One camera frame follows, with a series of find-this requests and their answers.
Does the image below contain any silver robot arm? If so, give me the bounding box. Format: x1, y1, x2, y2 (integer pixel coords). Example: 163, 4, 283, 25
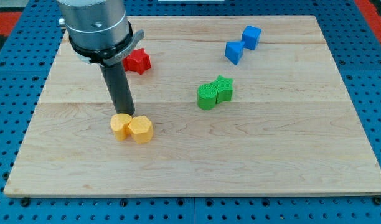
57, 0, 144, 66

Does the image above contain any blue triangle block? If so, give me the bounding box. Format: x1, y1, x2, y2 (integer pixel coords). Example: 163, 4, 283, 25
224, 41, 245, 65

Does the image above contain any blue cube block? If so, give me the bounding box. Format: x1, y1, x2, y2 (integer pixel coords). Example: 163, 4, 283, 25
242, 26, 262, 50

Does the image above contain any green cylinder block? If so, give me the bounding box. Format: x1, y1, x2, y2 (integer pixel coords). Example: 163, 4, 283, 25
197, 83, 217, 110

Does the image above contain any wooden board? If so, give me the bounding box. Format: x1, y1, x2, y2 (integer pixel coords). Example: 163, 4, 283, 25
4, 16, 381, 198

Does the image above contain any green star block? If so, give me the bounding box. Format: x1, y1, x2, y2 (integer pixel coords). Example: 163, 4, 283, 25
210, 75, 233, 104

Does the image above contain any yellow hexagon block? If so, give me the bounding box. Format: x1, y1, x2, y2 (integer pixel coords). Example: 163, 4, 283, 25
128, 116, 154, 144

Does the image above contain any yellow heart block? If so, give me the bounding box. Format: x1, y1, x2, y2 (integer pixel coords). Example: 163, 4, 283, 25
110, 113, 132, 141

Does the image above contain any red star block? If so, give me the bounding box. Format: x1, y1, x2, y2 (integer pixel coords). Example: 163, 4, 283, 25
123, 48, 151, 75

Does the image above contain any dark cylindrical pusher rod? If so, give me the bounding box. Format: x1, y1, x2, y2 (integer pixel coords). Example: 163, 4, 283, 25
100, 62, 135, 115

